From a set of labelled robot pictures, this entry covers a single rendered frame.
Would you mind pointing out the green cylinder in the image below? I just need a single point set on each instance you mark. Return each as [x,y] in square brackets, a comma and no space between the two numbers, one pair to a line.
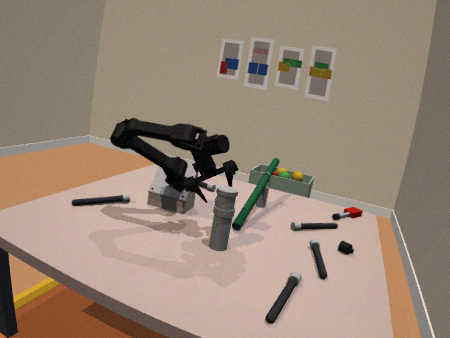
[244,213]

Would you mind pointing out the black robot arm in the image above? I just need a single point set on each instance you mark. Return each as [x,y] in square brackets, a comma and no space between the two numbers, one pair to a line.
[125,136]

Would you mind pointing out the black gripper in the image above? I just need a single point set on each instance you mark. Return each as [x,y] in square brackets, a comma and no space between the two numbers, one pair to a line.
[208,170]

